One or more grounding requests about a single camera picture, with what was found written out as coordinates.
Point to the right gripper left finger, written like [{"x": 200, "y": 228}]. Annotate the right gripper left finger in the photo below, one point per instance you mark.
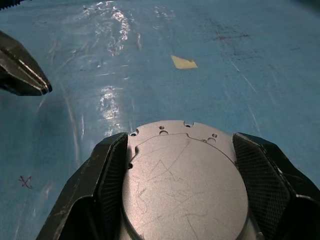
[{"x": 82, "y": 187}]

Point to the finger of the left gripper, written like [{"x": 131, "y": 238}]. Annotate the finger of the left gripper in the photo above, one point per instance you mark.
[
  {"x": 20, "y": 67},
  {"x": 7, "y": 3}
]

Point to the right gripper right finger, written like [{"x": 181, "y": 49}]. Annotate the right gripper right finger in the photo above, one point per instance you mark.
[{"x": 270, "y": 180}]

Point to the finned silver motor cover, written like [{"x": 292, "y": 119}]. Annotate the finned silver motor cover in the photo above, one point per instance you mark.
[{"x": 185, "y": 180}]

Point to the blue table cover sheet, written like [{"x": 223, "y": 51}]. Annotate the blue table cover sheet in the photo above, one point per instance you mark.
[{"x": 225, "y": 100}]

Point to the beige tape scrap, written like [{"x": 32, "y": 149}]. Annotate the beige tape scrap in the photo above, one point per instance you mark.
[{"x": 183, "y": 62}]

